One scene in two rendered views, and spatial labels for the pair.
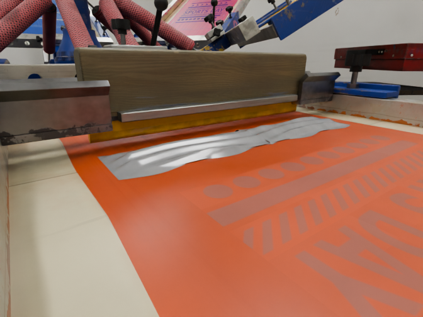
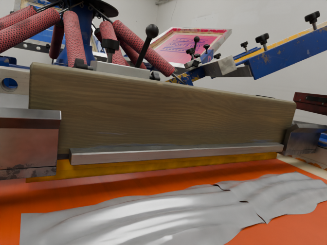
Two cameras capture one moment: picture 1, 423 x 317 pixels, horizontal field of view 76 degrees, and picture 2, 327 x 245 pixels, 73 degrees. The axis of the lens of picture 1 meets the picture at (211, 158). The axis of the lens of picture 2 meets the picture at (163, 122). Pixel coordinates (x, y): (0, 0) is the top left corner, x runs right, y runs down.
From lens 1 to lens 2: 13 cm
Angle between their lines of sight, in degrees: 9
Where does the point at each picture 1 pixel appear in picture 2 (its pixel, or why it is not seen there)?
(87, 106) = (24, 142)
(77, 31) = (74, 44)
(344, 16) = (299, 66)
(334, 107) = (317, 161)
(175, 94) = (149, 132)
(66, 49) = (64, 58)
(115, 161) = (37, 238)
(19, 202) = not seen: outside the picture
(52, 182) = not seen: outside the picture
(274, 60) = (264, 105)
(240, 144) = (226, 220)
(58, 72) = not seen: hidden behind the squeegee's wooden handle
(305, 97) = (291, 148)
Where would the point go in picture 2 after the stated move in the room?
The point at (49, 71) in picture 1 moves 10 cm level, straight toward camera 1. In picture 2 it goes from (26, 78) to (14, 83)
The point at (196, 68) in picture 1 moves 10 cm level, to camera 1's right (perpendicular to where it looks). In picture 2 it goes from (179, 105) to (277, 122)
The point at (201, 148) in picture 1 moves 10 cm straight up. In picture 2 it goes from (172, 224) to (197, 89)
